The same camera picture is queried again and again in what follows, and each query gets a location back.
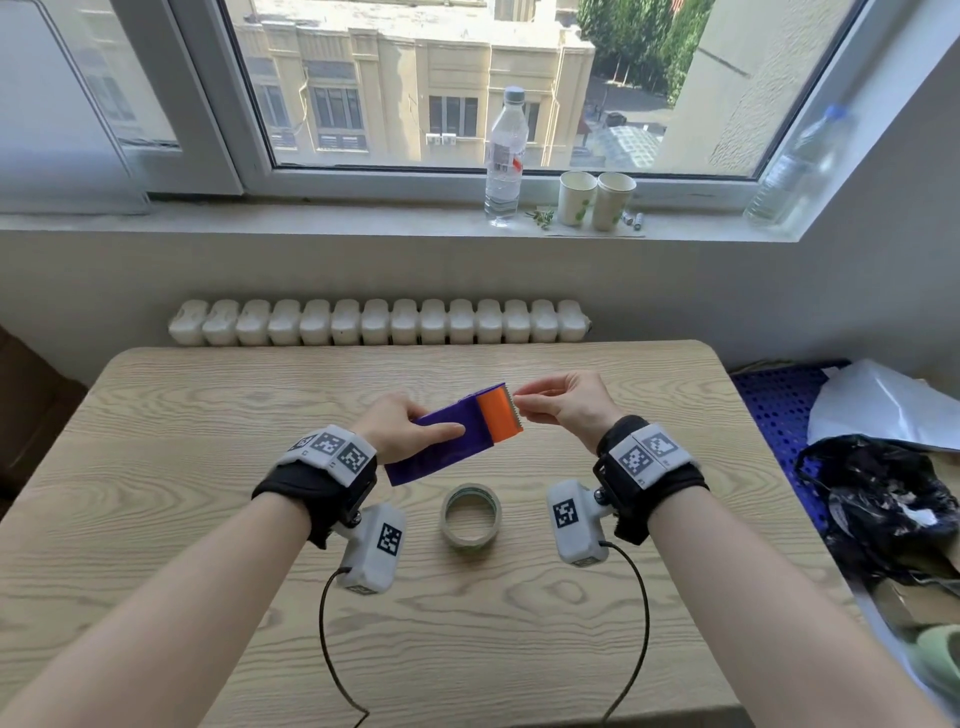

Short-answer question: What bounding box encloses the black wristband with markers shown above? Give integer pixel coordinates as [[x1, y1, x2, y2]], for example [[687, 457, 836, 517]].
[[591, 414, 711, 547], [252, 424, 379, 549]]

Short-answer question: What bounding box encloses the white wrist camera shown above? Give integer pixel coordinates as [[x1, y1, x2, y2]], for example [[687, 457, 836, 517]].
[[337, 503, 408, 596], [545, 479, 613, 568]]

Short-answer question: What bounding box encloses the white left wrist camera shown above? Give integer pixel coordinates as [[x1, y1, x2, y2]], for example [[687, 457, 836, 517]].
[[337, 503, 408, 596]]

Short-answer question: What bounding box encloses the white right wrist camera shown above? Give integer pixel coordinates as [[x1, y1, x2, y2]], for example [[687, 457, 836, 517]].
[[545, 479, 613, 568]]

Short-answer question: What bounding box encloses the person's left forearm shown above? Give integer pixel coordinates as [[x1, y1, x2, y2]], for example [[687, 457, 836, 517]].
[[0, 491, 313, 728]]

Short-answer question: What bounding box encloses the black right camera cable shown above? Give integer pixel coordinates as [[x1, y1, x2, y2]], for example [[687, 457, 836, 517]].
[[598, 539, 653, 728]]

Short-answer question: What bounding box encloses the person's left hand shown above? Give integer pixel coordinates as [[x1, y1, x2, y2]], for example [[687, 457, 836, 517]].
[[352, 394, 467, 467]]

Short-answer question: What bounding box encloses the black camera cable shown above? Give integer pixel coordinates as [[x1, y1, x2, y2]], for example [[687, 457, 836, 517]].
[[598, 539, 653, 728], [318, 565, 371, 728]]

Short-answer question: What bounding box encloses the clear water bottle red label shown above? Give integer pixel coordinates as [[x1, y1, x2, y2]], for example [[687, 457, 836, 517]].
[[483, 85, 531, 228]]

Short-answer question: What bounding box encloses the green slipper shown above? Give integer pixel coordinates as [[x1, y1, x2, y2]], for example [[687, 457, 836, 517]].
[[906, 624, 960, 704]]

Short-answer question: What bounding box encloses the person's right forearm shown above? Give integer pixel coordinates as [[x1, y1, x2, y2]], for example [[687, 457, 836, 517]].
[[643, 486, 955, 728]]

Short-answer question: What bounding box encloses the black left camera cable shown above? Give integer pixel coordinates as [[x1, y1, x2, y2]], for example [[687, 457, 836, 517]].
[[318, 565, 371, 728]]

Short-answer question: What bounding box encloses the clear plastic bottle blue cap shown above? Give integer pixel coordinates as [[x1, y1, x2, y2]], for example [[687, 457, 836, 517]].
[[741, 103, 857, 228]]

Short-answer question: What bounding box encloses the white open window sash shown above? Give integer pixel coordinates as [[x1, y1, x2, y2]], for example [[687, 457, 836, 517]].
[[0, 0, 153, 216]]

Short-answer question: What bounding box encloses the black plastic bag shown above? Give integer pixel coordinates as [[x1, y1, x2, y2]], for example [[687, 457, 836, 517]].
[[793, 433, 960, 582]]

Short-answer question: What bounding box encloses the white paper sheet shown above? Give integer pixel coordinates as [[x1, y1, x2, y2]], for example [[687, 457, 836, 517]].
[[805, 357, 960, 456]]

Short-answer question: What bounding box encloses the black right wristband with markers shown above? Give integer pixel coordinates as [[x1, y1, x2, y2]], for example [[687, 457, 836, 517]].
[[591, 414, 711, 547]]

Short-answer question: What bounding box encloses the white window frame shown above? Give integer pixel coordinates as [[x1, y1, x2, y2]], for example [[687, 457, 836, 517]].
[[97, 0, 920, 213]]

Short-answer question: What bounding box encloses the blue perforated mat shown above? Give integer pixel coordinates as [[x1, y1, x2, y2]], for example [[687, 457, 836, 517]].
[[730, 361, 853, 530]]

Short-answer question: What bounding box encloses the dark brown cabinet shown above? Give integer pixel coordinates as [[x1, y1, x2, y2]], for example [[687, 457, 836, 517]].
[[0, 325, 89, 520]]

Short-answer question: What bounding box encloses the white paper cup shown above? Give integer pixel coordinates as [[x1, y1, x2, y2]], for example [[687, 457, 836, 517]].
[[556, 170, 599, 228], [591, 171, 639, 233]]

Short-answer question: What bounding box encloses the white radiator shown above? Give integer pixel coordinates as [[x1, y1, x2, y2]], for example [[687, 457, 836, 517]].
[[167, 297, 593, 348]]

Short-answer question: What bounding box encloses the beige building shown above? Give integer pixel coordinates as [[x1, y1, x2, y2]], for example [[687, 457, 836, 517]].
[[225, 0, 597, 170]]

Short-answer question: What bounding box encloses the black left wristband with markers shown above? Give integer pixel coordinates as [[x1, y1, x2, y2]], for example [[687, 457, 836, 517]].
[[252, 424, 379, 549]]

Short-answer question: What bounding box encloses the person's right hand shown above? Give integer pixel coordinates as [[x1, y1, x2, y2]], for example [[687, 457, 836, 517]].
[[513, 371, 627, 456]]

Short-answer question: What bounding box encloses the purple and orange tape dispenser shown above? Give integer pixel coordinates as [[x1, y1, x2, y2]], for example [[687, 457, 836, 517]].
[[384, 382, 525, 487]]

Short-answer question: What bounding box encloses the clear tape roll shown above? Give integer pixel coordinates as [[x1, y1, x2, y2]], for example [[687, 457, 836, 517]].
[[440, 483, 504, 552]]

